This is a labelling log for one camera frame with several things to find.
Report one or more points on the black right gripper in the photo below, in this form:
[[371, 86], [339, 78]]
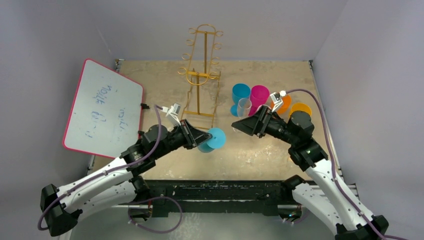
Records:
[[262, 122]]

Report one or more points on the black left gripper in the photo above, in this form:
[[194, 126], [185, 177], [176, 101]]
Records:
[[192, 136]]

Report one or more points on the clear wine glass front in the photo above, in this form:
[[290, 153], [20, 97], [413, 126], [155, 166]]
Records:
[[242, 108]]

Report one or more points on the blue wine glass row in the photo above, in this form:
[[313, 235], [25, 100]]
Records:
[[217, 140], [239, 91]]

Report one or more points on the magenta plastic wine glass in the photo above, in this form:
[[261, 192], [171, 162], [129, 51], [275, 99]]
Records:
[[258, 96]]

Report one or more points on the orange plastic wine glass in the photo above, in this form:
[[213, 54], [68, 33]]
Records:
[[286, 102]]

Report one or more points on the yellow plastic wine glass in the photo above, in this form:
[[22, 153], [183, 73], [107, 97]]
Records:
[[300, 107]]

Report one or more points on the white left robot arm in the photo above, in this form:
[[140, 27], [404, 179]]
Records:
[[62, 206]]

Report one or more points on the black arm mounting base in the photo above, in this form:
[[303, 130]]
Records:
[[267, 197]]

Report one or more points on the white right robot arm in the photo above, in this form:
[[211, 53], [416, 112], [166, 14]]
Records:
[[339, 208]]

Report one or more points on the black whiteboard clip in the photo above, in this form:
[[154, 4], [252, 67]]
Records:
[[144, 106]]

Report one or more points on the pink framed whiteboard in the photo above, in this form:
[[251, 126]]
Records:
[[106, 112]]

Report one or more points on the gold wire glass rack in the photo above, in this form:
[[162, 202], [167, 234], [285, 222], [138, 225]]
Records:
[[201, 70]]

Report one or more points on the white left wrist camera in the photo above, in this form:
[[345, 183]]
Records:
[[172, 113]]

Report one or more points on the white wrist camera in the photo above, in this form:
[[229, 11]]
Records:
[[172, 113], [277, 100]]

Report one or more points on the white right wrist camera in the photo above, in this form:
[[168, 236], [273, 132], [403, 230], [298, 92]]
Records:
[[277, 100]]

